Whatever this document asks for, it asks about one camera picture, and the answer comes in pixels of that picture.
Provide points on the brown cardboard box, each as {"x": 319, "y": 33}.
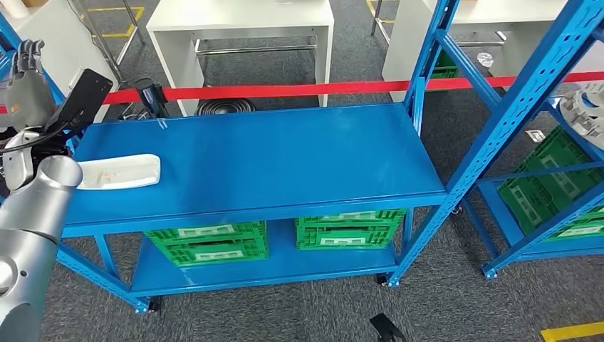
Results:
{"x": 33, "y": 3}

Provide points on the blue metal shelf rack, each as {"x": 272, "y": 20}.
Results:
{"x": 283, "y": 156}
{"x": 495, "y": 212}

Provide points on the red barrier belt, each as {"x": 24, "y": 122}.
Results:
{"x": 283, "y": 89}

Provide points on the grey cast metal part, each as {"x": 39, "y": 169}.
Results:
{"x": 585, "y": 113}

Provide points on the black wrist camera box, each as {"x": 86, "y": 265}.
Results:
{"x": 80, "y": 101}

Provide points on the yellow floor tape square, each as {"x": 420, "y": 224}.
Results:
{"x": 571, "y": 332}

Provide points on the black round stanchion base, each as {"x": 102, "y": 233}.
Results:
{"x": 225, "y": 107}

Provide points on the black stanchion post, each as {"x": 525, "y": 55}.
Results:
{"x": 152, "y": 96}

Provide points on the black robot body bracket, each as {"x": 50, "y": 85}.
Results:
{"x": 384, "y": 328}

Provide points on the steel table frame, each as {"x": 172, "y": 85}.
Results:
{"x": 96, "y": 42}
{"x": 383, "y": 33}

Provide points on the white curved shell part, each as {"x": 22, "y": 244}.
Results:
{"x": 122, "y": 172}

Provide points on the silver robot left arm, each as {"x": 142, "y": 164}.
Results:
{"x": 33, "y": 226}

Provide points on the white floor socket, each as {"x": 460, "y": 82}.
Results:
{"x": 535, "y": 135}

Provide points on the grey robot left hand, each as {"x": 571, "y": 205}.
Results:
{"x": 28, "y": 99}

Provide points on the crumpled clear plastic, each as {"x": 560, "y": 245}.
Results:
{"x": 485, "y": 59}

